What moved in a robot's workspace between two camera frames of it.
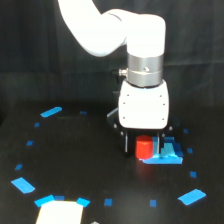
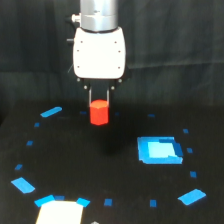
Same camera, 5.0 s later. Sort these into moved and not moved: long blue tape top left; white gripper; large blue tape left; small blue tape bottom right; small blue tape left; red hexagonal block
Moved: white gripper; red hexagonal block
Not moved: small blue tape bottom right; large blue tape left; long blue tape top left; small blue tape left
